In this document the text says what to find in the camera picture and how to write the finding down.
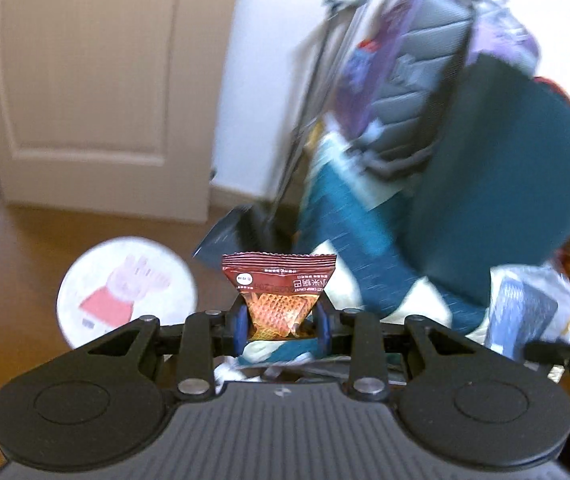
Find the purple grey backpack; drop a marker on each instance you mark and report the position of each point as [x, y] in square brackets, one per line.
[415, 60]

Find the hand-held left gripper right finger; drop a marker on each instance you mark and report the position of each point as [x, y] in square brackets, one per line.
[321, 327]

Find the beige wooden door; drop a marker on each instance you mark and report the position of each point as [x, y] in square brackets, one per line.
[90, 85]

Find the dark grey bag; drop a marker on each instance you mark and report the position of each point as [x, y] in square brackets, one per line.
[230, 240]

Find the grey blue white packet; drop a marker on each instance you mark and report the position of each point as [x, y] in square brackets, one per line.
[530, 305]

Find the dark teal bin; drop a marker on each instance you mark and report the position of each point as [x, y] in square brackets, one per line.
[505, 170]

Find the teal cream chevron quilt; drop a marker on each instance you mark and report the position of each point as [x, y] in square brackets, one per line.
[345, 220]

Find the red snack packet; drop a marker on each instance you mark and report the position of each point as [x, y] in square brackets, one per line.
[277, 280]

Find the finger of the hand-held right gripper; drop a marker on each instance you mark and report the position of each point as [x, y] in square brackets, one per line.
[552, 351]

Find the round pig-print stool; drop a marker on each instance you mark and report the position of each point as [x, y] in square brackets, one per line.
[125, 285]

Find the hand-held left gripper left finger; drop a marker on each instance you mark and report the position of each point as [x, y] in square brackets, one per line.
[241, 330]

